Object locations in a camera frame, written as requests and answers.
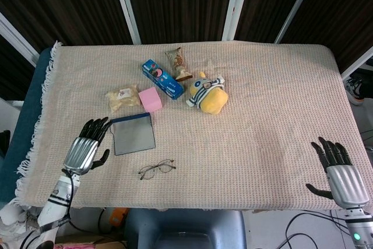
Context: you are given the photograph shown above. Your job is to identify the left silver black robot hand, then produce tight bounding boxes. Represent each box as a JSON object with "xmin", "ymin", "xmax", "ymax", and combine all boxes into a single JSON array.
[{"xmin": 62, "ymin": 117, "xmax": 111, "ymax": 176}]

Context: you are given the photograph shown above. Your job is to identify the white partition frame post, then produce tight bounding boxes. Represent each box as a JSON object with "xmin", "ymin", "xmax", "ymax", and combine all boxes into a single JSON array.
[
  {"xmin": 340, "ymin": 53, "xmax": 373, "ymax": 81},
  {"xmin": 110, "ymin": 0, "xmax": 142, "ymax": 45},
  {"xmin": 0, "ymin": 12, "xmax": 40, "ymax": 63},
  {"xmin": 273, "ymin": 0, "xmax": 321, "ymax": 44},
  {"xmin": 221, "ymin": 0, "xmax": 253, "ymax": 42}
]

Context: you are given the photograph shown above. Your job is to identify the orange object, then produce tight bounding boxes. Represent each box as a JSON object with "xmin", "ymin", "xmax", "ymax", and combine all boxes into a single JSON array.
[{"xmin": 109, "ymin": 207, "xmax": 129, "ymax": 226}]

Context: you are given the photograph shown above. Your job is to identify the blue Oreo cookie box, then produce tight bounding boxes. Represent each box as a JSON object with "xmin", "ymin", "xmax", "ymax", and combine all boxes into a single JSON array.
[{"xmin": 141, "ymin": 58, "xmax": 185, "ymax": 100}]

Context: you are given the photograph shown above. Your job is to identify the brown snack bar wrapper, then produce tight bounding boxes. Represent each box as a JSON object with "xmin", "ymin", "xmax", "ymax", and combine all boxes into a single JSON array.
[{"xmin": 164, "ymin": 48, "xmax": 193, "ymax": 82}]

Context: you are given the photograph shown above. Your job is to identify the beige woven fringed tablecloth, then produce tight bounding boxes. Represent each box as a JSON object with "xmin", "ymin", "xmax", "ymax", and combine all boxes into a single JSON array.
[{"xmin": 13, "ymin": 40, "xmax": 368, "ymax": 213}]

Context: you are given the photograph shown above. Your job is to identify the wire-frame eyeglasses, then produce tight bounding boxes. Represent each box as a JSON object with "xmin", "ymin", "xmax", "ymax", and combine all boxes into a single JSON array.
[{"xmin": 138, "ymin": 158, "xmax": 177, "ymax": 180}]

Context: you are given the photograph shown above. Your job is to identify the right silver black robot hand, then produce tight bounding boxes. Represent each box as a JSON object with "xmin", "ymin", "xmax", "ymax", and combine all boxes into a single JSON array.
[{"xmin": 305, "ymin": 136, "xmax": 370, "ymax": 211}]

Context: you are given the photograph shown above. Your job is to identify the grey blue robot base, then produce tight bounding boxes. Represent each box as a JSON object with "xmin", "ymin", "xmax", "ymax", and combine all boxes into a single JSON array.
[{"xmin": 124, "ymin": 208, "xmax": 247, "ymax": 249}]

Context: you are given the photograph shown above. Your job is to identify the yellow plush toy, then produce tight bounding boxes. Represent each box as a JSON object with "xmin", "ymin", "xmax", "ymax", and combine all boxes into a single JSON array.
[{"xmin": 185, "ymin": 71, "xmax": 228, "ymax": 115}]

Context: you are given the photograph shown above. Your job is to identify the black white sneaker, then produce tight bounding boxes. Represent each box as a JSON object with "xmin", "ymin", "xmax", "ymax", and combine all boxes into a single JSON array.
[{"xmin": 345, "ymin": 76, "xmax": 373, "ymax": 106}]

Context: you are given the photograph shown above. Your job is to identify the blue glasses case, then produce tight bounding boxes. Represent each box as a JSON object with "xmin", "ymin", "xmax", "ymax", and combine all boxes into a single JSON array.
[{"xmin": 110, "ymin": 112, "xmax": 157, "ymax": 156}]

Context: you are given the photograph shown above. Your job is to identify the pink cube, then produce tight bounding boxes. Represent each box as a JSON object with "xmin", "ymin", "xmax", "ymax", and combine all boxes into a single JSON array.
[{"xmin": 138, "ymin": 87, "xmax": 162, "ymax": 113}]

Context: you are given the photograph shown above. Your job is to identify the black looped cable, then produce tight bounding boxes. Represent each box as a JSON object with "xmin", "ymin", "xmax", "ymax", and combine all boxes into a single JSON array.
[{"xmin": 284, "ymin": 211, "xmax": 350, "ymax": 249}]

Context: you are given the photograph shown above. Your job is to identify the pale yellow snack bag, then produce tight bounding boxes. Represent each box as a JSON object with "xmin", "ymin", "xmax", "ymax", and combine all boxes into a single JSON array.
[{"xmin": 104, "ymin": 84, "xmax": 141, "ymax": 113}]

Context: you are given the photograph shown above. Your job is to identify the cardboard box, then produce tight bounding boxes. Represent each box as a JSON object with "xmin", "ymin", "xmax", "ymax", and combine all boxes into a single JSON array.
[{"xmin": 55, "ymin": 236, "xmax": 128, "ymax": 249}]

